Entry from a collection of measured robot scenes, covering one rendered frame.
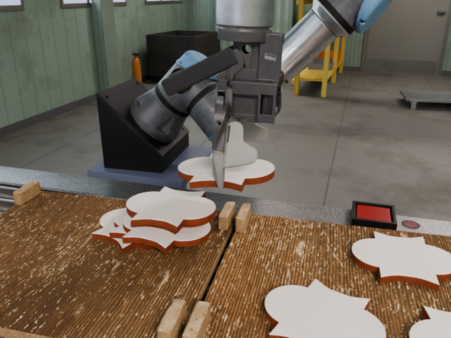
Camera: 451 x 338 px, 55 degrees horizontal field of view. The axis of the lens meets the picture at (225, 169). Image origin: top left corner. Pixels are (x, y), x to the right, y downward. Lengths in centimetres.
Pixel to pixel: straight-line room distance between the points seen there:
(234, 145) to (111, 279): 25
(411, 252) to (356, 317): 18
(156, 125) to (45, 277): 58
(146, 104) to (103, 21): 489
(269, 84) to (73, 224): 42
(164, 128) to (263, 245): 56
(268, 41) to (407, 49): 782
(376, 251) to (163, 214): 32
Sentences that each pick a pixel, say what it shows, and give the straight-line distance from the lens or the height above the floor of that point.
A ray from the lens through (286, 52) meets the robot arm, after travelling 101.
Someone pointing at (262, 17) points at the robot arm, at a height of 127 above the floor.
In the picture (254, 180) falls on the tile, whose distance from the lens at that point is 60.
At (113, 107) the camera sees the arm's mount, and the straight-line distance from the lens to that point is 113.
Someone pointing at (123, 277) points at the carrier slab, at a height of 94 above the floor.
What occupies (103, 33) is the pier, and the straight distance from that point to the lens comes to 599.
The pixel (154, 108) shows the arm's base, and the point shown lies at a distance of 113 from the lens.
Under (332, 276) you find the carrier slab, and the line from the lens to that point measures 64.
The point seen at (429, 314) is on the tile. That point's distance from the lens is 59.
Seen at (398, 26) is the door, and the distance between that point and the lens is 832.
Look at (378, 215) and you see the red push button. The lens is 83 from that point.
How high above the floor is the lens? 130
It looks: 22 degrees down
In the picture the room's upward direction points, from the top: straight up
